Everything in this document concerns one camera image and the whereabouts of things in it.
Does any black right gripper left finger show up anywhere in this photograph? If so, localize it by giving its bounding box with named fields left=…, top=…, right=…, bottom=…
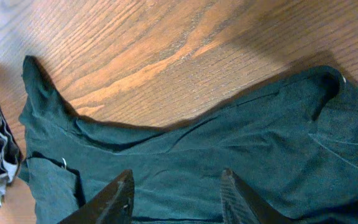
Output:
left=59, top=169, right=134, bottom=224

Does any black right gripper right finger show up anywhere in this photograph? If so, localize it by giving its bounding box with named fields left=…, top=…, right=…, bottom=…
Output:
left=221, top=169, right=293, bottom=224

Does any black t-shirt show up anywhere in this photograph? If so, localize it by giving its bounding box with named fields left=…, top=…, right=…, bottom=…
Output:
left=19, top=56, right=358, bottom=223

